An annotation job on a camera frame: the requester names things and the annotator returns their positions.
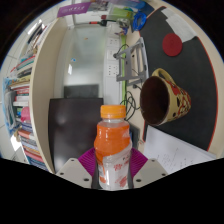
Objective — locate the yellow patterned mug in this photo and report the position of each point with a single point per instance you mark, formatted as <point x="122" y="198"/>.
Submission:
<point x="176" y="100"/>

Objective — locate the black computer monitor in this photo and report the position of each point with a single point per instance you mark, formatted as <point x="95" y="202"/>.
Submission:
<point x="73" y="133"/>

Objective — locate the purple pennant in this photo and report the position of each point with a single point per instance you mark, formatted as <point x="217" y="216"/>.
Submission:
<point x="73" y="9"/>

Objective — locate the shelf unit with books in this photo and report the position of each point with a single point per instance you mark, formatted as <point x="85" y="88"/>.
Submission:
<point x="40" y="100"/>

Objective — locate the white paper sheet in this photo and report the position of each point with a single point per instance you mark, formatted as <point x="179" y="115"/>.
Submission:
<point x="173" y="153"/>

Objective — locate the flat round red coaster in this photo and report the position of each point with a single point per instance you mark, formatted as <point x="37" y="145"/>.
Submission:
<point x="172" y="44"/>

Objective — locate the dark wine bottle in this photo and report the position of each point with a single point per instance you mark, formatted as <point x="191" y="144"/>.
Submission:
<point x="101" y="22"/>

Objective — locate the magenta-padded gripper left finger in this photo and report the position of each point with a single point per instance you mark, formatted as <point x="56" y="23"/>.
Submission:
<point x="71" y="171"/>

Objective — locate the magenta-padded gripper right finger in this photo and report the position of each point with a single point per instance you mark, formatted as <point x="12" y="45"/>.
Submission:
<point x="151" y="171"/>

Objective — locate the orange juice bottle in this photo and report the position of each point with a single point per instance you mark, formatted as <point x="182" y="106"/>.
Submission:
<point x="111" y="143"/>

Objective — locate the white paper napkin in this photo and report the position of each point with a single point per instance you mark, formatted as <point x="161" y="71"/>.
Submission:
<point x="180" y="23"/>

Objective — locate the black desk mat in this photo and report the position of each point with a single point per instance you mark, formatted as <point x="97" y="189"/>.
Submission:
<point x="196" y="73"/>

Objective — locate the grey metal laptop stand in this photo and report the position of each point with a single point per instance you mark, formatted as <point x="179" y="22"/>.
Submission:
<point x="133" y="63"/>

